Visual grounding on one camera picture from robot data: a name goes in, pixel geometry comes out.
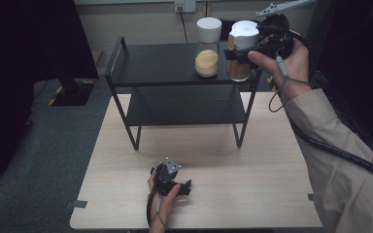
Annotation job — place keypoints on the grey tape piece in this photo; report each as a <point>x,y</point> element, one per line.
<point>310,196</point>
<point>77,204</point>

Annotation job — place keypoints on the dark curtain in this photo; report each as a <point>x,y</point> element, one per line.
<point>356,48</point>
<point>19,64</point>

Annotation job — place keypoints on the black stand base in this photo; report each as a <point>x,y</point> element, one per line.
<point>73,93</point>

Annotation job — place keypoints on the glass jar of yellow powder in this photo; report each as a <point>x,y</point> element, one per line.
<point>208,48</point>

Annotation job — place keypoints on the white wall socket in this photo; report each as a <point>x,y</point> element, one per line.
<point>185,6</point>

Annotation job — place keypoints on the black metal two-tier shelf rack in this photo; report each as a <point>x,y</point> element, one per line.
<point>175,87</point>

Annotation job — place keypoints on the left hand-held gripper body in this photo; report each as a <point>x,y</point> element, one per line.
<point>165,179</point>

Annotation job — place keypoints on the person's left hand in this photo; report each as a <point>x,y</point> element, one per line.
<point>165,210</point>

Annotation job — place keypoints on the glass jar of brown powder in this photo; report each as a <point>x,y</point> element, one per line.
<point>243,39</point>

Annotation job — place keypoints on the person's right hand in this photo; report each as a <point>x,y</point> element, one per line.
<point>293,68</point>

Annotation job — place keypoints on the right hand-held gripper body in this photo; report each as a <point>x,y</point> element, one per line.
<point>273,32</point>

